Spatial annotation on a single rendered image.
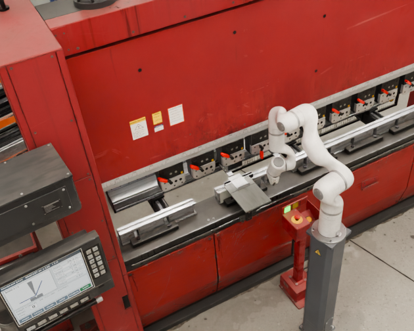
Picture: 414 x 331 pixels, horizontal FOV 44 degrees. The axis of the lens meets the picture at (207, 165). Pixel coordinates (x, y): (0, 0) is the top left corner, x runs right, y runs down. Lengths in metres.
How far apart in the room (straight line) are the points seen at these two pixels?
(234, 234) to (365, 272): 1.19
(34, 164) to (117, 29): 0.70
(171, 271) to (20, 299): 1.26
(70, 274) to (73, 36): 1.01
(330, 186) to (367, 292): 1.52
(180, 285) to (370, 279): 1.45
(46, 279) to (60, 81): 0.82
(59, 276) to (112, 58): 0.99
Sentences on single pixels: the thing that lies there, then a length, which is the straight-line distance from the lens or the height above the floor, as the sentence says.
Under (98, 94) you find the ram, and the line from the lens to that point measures 2.45.
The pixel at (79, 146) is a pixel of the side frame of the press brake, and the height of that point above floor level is 1.83.
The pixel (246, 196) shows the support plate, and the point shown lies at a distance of 3.12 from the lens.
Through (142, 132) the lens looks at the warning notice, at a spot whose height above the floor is 1.63.
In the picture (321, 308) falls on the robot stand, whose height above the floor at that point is 0.39.
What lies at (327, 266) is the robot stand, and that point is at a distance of 3.04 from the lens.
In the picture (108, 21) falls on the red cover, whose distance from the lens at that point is 2.31.
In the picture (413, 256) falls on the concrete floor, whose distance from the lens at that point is 4.26.
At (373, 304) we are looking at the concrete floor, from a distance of 3.92.
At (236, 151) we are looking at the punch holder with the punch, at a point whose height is 1.26.
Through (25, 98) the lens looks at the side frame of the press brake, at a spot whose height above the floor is 2.14.
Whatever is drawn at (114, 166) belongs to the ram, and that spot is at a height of 1.48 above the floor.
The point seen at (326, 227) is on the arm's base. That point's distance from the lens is 2.85.
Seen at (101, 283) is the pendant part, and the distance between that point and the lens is 2.42.
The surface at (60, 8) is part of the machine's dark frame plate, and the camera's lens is 2.42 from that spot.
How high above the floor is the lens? 3.19
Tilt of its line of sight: 41 degrees down
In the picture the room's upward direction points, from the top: 6 degrees counter-clockwise
